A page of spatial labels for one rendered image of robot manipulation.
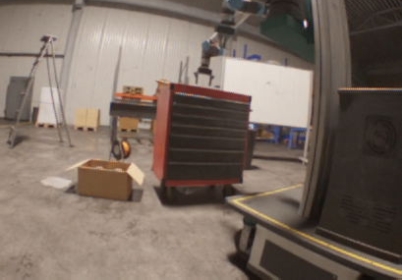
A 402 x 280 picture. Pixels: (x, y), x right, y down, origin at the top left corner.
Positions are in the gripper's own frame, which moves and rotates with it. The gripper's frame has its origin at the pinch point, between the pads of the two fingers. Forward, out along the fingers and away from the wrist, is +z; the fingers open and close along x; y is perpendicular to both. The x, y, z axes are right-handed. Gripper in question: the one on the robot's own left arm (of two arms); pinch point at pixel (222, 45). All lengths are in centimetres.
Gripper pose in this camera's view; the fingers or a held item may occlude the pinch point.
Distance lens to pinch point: 147.3
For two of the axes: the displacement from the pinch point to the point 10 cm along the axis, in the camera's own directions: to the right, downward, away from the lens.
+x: -9.2, 0.4, -3.8
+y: -3.6, -4.7, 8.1
